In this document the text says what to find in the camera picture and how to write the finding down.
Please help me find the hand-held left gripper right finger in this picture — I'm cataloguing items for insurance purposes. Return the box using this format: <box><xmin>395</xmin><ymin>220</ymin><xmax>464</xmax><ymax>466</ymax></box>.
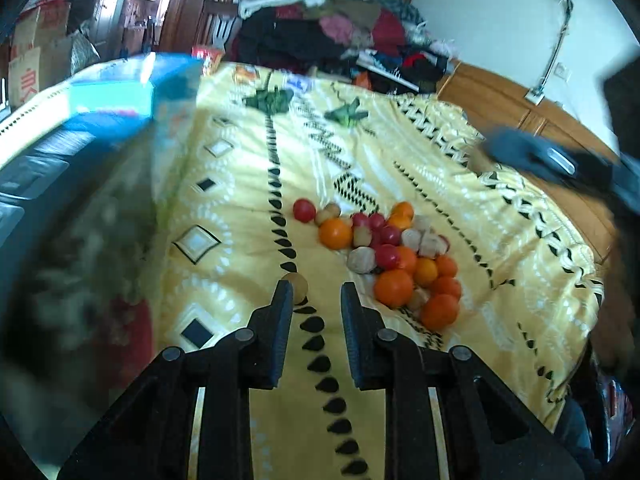
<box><xmin>341</xmin><ymin>281</ymin><xmax>583</xmax><ymax>480</ymax></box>

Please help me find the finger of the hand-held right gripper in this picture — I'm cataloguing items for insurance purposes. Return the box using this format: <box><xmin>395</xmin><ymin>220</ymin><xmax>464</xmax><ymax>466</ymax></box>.
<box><xmin>479</xmin><ymin>127</ymin><xmax>578</xmax><ymax>183</ymax></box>

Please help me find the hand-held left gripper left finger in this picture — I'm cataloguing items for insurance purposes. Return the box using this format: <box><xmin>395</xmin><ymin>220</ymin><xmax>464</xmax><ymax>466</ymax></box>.
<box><xmin>57</xmin><ymin>280</ymin><xmax>295</xmax><ymax>480</ymax></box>

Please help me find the small brown potato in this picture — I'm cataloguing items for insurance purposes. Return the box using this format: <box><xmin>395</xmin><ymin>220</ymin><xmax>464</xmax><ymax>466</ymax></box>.
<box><xmin>347</xmin><ymin>246</ymin><xmax>377</xmax><ymax>275</ymax></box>
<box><xmin>281</xmin><ymin>273</ymin><xmax>309</xmax><ymax>306</ymax></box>
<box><xmin>315</xmin><ymin>202</ymin><xmax>342</xmax><ymax>225</ymax></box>

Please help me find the pile of oranges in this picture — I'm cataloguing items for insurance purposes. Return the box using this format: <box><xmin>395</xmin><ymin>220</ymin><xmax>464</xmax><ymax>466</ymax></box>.
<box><xmin>317</xmin><ymin>201</ymin><xmax>462</xmax><ymax>332</ymax></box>

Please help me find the cluster of red tomatoes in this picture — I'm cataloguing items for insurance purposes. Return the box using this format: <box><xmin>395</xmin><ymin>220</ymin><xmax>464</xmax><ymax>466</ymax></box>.
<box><xmin>292</xmin><ymin>198</ymin><xmax>451</xmax><ymax>270</ymax></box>

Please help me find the wooden bed headboard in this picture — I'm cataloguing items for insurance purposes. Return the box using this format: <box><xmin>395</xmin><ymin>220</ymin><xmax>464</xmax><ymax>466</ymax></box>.
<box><xmin>437</xmin><ymin>60</ymin><xmax>626</xmax><ymax>261</ymax></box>

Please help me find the person's dark clothing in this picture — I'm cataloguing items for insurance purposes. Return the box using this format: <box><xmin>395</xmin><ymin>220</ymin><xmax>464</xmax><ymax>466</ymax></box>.
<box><xmin>600</xmin><ymin>55</ymin><xmax>640</xmax><ymax>386</ymax></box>

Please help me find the green leafy vegetable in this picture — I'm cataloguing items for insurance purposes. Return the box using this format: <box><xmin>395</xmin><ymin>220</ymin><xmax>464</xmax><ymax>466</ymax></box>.
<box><xmin>244</xmin><ymin>85</ymin><xmax>295</xmax><ymax>116</ymax></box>
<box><xmin>324</xmin><ymin>99</ymin><xmax>368</xmax><ymax>128</ymax></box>

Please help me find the pile of clothes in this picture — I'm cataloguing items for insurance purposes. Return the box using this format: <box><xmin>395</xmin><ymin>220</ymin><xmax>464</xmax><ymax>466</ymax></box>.
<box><xmin>235</xmin><ymin>0</ymin><xmax>458</xmax><ymax>96</ymax></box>

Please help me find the black product box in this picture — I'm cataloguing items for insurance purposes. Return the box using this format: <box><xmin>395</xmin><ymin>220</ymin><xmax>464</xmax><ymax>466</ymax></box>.
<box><xmin>0</xmin><ymin>125</ymin><xmax>161</xmax><ymax>361</ymax></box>

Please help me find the red instant noodle cup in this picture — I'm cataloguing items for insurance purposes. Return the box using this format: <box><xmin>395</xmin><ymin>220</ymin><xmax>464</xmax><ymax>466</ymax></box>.
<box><xmin>192</xmin><ymin>46</ymin><xmax>225</xmax><ymax>72</ymax></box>

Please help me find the blue green carton box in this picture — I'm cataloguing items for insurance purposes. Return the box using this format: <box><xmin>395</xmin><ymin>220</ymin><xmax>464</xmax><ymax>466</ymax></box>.
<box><xmin>62</xmin><ymin>52</ymin><xmax>207</xmax><ymax>143</ymax></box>

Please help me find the wooden chair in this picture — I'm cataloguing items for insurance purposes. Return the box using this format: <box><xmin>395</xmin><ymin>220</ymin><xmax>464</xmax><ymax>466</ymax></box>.
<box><xmin>202</xmin><ymin>0</ymin><xmax>242</xmax><ymax>57</ymax></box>

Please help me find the plaid woven bag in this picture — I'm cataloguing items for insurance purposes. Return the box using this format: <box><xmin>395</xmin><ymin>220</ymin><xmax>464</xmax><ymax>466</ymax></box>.
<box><xmin>72</xmin><ymin>35</ymin><xmax>103</xmax><ymax>68</ymax></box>

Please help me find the brown cardboard box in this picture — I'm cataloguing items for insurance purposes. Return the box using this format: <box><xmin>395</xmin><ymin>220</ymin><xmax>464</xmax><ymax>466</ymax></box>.
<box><xmin>7</xmin><ymin>35</ymin><xmax>76</xmax><ymax>107</ymax></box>
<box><xmin>15</xmin><ymin>2</ymin><xmax>72</xmax><ymax>53</ymax></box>

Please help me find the wooden room door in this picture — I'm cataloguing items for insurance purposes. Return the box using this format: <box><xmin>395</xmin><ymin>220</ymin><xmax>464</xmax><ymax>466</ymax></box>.
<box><xmin>95</xmin><ymin>0</ymin><xmax>137</xmax><ymax>61</ymax></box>

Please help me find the white wall cable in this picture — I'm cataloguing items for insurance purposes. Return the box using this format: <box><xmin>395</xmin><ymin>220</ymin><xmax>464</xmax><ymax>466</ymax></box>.
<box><xmin>537</xmin><ymin>0</ymin><xmax>576</xmax><ymax>92</ymax></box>

